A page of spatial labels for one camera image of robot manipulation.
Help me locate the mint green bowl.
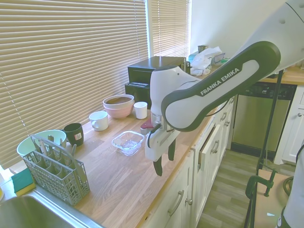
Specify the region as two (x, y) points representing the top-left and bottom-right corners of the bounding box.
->
(16, 129), (67, 159)

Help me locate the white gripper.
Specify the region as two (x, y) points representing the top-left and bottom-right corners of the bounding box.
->
(145, 128), (179, 177)

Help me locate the black camera stand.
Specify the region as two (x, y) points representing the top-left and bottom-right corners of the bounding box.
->
(243, 68), (285, 228)

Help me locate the wide beige window blind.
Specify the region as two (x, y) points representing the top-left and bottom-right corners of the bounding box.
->
(0, 0), (149, 167)

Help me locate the wide white mug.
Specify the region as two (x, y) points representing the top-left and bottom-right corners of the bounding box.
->
(88, 111), (109, 132)

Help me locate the small white cup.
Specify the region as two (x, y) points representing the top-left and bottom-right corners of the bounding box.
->
(133, 101), (148, 120)

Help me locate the grey bowl with brown inside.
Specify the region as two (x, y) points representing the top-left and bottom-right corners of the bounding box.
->
(103, 94), (135, 110)

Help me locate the stainless steel sink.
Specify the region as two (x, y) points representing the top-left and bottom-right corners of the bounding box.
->
(0, 187), (105, 228)

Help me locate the narrow beige window blind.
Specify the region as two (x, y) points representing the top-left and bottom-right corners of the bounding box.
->
(150, 0), (192, 58)

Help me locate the dark green clamp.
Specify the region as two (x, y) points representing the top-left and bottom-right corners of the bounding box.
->
(245, 168), (278, 199)

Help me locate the grey plastic cutlery basket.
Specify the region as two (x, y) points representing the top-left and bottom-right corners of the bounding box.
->
(23, 134), (91, 206)

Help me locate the green and yellow sponge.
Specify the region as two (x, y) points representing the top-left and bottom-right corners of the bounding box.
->
(11, 168), (37, 197)

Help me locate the white tall cabinet door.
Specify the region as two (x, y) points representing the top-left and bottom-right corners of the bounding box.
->
(276, 87), (304, 164)

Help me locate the black toaster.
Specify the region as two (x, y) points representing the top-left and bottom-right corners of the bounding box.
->
(124, 82), (152, 110)

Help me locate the stainless steel dishwasher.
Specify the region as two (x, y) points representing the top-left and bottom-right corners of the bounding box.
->
(231, 83), (297, 154)

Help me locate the black coffee machine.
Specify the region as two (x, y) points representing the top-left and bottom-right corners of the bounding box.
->
(127, 56), (187, 83)

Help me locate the black cup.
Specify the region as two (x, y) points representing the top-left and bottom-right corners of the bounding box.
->
(63, 123), (84, 147)

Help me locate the pink bowl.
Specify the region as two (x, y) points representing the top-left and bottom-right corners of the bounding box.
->
(104, 102), (135, 119)

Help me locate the clear glass food container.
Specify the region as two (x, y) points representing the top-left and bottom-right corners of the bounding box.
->
(111, 130), (145, 157)

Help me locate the white lower cabinet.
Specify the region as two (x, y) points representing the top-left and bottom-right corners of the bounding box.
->
(142, 94), (238, 228)

